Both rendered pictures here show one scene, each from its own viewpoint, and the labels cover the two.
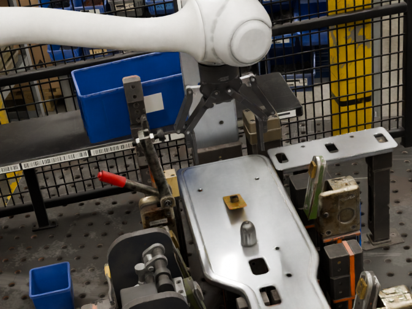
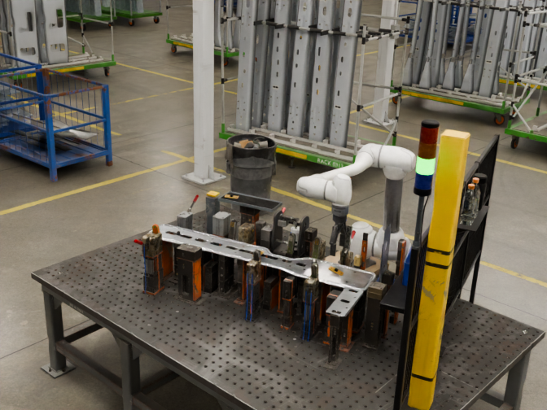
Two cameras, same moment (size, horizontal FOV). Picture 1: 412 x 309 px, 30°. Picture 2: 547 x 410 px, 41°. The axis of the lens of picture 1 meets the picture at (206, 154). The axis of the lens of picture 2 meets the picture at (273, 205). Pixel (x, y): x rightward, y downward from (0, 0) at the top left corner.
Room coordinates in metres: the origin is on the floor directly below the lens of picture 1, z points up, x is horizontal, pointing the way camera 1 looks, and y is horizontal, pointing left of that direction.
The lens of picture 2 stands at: (2.89, -3.22, 2.81)
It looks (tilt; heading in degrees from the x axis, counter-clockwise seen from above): 22 degrees down; 122
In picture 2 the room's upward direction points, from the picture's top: 2 degrees clockwise
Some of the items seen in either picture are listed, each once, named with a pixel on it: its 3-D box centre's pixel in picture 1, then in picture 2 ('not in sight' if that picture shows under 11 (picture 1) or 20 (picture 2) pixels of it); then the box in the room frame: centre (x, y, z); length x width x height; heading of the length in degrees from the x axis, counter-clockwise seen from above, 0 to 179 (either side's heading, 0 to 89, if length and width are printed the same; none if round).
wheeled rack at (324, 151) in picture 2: not in sight; (309, 89); (-1.19, 4.09, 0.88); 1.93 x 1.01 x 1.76; 176
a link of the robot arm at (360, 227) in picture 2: not in sight; (361, 239); (1.18, 0.61, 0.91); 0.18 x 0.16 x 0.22; 12
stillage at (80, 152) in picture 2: not in sight; (49, 121); (-3.53, 2.26, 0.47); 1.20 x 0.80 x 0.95; 172
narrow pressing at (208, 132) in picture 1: (208, 83); (384, 255); (1.60, -0.03, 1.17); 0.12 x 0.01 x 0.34; 97
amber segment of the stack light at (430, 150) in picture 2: not in sight; (427, 149); (1.97, -0.61, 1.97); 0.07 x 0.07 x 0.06
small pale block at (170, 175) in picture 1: (179, 241); (356, 285); (1.40, 0.09, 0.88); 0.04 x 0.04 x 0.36; 7
